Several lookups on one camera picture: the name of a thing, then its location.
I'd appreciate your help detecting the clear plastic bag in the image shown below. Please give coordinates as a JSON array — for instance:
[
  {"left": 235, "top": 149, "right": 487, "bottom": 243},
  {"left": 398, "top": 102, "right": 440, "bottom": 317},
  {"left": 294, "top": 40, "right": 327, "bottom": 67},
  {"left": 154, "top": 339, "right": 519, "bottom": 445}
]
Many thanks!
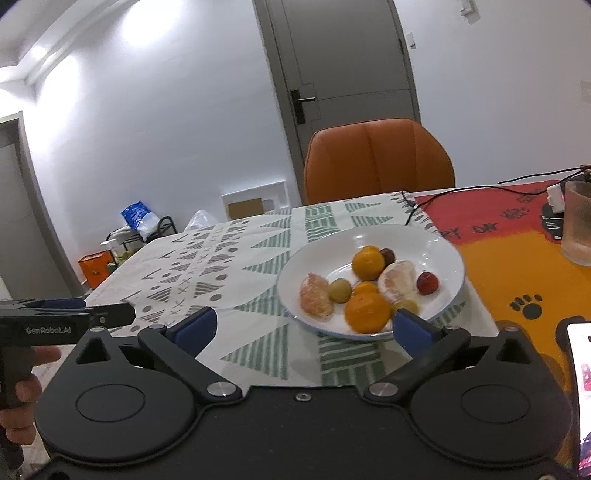
[{"left": 183, "top": 209, "right": 216, "bottom": 232}]

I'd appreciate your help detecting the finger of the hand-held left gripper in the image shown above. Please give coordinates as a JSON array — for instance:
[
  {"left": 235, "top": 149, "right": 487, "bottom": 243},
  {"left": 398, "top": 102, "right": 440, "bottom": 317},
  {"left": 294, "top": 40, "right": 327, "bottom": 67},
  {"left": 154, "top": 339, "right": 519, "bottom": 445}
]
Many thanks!
[
  {"left": 25, "top": 297, "right": 88, "bottom": 311},
  {"left": 69, "top": 303, "right": 137, "bottom": 329}
]

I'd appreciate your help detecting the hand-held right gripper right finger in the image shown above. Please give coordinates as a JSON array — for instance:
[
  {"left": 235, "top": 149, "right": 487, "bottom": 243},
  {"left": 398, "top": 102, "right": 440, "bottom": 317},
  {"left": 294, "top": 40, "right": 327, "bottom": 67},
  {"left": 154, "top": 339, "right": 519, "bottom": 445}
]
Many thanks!
[{"left": 364, "top": 308, "right": 533, "bottom": 400}]

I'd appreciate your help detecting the smartphone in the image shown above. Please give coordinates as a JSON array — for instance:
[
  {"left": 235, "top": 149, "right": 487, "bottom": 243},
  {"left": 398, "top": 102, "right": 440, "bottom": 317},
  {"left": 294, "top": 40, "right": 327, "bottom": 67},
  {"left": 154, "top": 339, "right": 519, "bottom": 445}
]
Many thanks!
[{"left": 556, "top": 316, "right": 591, "bottom": 477}]

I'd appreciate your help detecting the orange box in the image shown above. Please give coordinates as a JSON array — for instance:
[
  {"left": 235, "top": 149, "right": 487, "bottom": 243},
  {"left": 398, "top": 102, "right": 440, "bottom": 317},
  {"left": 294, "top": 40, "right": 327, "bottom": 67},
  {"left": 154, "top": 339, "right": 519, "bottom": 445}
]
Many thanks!
[{"left": 78, "top": 251, "right": 116, "bottom": 291}]

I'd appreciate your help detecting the white picture frame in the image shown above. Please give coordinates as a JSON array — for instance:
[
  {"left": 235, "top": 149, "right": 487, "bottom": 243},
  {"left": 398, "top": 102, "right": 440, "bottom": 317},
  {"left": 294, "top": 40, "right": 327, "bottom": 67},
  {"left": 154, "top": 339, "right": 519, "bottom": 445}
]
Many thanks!
[{"left": 220, "top": 179, "right": 290, "bottom": 222}]

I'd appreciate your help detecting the black metal rack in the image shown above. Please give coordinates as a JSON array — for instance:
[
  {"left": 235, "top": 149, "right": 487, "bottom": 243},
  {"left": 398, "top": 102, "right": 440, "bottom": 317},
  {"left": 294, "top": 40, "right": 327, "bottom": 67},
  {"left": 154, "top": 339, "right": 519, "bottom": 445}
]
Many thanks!
[{"left": 103, "top": 215, "right": 179, "bottom": 267}]

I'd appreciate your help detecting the black door handle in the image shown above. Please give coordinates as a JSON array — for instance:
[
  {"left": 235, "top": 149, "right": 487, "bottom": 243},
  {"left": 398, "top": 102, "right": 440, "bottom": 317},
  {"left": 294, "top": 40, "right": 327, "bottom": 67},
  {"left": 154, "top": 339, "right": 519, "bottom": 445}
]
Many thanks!
[{"left": 289, "top": 84, "right": 319, "bottom": 126}]

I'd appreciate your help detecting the peeled pomelo piece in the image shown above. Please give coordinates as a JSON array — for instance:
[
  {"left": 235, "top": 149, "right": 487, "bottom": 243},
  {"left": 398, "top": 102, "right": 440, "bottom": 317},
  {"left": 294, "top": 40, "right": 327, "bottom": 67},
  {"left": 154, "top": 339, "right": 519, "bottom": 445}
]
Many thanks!
[
  {"left": 300, "top": 272, "right": 334, "bottom": 319},
  {"left": 377, "top": 260, "right": 419, "bottom": 304}
]

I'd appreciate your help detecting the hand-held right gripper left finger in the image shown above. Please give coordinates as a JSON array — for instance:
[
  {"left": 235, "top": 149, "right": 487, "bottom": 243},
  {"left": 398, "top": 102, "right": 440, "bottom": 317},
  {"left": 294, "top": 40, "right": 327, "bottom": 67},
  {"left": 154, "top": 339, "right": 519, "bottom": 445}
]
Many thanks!
[{"left": 74, "top": 305, "right": 243, "bottom": 402}]

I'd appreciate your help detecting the blue plastic bag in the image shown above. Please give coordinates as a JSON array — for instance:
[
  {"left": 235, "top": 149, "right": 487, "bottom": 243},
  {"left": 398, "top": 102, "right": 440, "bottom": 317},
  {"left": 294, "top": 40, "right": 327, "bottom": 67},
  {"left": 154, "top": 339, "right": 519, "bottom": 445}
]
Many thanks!
[{"left": 120, "top": 200, "right": 160, "bottom": 241}]

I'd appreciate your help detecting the white plate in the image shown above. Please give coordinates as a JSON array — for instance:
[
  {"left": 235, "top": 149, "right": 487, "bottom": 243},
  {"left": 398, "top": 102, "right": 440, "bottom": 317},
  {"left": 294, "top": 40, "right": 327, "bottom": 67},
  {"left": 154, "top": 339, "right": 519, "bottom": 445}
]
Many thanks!
[{"left": 276, "top": 224, "right": 466, "bottom": 341}]

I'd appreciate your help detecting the red and orange table mat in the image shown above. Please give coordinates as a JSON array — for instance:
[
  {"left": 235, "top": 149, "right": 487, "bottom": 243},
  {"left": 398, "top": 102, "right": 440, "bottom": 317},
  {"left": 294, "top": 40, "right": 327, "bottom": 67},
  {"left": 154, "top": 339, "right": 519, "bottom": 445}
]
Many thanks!
[{"left": 412, "top": 178, "right": 591, "bottom": 468}]

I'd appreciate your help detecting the black cable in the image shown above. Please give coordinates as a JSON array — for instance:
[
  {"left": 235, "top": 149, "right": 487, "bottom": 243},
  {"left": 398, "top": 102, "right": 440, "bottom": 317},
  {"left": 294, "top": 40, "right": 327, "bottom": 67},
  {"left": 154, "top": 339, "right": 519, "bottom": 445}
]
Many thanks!
[{"left": 399, "top": 165, "right": 591, "bottom": 214}]

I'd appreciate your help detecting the white power adapter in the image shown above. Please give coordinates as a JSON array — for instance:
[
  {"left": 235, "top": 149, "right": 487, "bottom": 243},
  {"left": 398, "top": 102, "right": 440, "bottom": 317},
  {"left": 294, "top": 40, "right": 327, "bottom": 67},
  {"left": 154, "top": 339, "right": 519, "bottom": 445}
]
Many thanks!
[{"left": 547, "top": 182, "right": 568, "bottom": 214}]

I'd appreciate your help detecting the large orange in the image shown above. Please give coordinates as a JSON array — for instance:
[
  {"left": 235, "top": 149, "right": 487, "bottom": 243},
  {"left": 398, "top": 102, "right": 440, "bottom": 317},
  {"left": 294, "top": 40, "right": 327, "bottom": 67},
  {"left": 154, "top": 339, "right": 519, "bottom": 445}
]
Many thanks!
[
  {"left": 352, "top": 246, "right": 386, "bottom": 281},
  {"left": 344, "top": 292, "right": 393, "bottom": 335}
]

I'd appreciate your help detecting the grey side door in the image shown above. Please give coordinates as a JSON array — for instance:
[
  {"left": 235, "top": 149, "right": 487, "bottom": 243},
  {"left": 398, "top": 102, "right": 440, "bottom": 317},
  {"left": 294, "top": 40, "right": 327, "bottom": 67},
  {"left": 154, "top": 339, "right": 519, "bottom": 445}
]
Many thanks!
[{"left": 0, "top": 111, "right": 86, "bottom": 302}]

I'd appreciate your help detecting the orange leather chair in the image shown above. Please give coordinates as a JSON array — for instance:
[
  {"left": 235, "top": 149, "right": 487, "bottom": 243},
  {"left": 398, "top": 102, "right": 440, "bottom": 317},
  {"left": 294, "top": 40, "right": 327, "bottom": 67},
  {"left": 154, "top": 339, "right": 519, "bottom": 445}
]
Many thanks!
[{"left": 303, "top": 117, "right": 457, "bottom": 206}]

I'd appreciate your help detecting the pale yellow plum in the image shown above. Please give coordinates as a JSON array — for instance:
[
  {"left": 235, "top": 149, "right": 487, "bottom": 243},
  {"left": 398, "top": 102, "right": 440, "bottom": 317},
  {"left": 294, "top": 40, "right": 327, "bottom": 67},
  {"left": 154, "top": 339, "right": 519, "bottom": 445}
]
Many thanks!
[{"left": 328, "top": 278, "right": 354, "bottom": 304}]

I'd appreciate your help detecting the patterned tablecloth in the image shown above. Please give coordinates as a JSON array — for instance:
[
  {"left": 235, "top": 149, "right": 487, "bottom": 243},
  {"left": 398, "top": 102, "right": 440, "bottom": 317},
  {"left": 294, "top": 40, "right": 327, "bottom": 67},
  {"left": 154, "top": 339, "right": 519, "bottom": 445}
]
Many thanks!
[{"left": 85, "top": 191, "right": 502, "bottom": 387}]

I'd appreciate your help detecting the frosted glass cup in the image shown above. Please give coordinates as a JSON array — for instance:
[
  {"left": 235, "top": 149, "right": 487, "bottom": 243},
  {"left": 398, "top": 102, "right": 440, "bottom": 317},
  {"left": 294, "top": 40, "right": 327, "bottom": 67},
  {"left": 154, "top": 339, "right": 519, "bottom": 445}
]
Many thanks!
[{"left": 560, "top": 179, "right": 591, "bottom": 267}]

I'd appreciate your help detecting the person's left hand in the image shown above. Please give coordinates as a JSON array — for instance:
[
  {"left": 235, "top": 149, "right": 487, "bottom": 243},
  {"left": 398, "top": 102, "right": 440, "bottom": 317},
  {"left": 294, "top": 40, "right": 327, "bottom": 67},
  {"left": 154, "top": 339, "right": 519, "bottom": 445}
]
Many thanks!
[{"left": 0, "top": 344, "right": 64, "bottom": 445}]

